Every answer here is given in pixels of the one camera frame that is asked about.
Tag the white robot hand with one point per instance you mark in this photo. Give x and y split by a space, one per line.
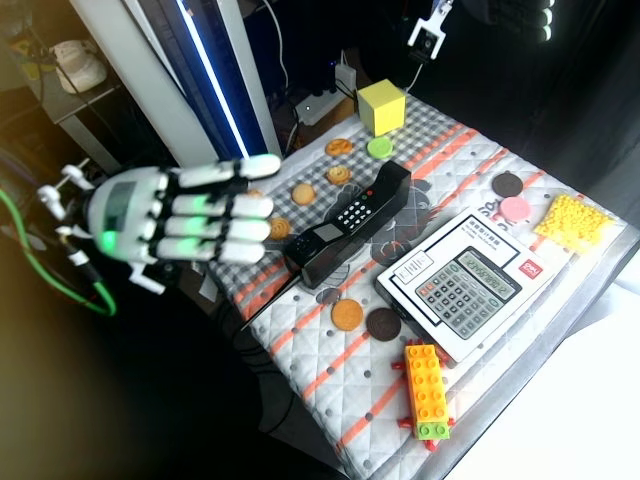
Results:
125 210
542 20

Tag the black walkie-talkie handset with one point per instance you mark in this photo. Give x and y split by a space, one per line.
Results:
350 220

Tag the white calculator box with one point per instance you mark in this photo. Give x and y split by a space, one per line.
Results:
475 290

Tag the grey metal shelf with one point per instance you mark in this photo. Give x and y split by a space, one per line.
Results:
75 115

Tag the small orange cookie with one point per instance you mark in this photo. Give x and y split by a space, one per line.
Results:
255 193

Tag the white column with blue strip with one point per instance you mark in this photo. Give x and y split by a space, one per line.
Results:
150 75

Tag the white cloth bundle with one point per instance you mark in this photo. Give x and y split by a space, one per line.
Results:
80 67

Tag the swirl butter cookie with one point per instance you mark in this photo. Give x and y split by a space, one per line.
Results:
281 228

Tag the dark chocolate sandwich cookie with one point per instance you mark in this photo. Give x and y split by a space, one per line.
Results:
507 184
383 324

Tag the round tan biscuit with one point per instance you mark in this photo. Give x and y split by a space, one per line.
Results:
347 314
303 194

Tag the yellow cube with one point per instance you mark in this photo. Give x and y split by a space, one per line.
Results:
382 107

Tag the pink sandwich cookie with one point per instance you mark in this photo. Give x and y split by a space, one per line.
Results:
515 207

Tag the white plug adapter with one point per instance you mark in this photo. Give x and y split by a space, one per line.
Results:
345 75

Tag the green sandwich cookie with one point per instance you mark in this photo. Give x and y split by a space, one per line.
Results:
379 148

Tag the bag of yellow beads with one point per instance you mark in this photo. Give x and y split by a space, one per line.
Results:
575 225

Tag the white power strip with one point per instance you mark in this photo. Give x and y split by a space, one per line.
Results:
315 107

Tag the pretzel-shaped cookie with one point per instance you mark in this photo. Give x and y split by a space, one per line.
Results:
339 147

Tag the grey quilt with bear print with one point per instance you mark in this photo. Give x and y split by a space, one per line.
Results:
350 380

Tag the orange green toy brick stack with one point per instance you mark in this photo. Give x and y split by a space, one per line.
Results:
425 390

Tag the camera on white bracket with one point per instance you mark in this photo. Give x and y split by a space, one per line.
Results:
425 42

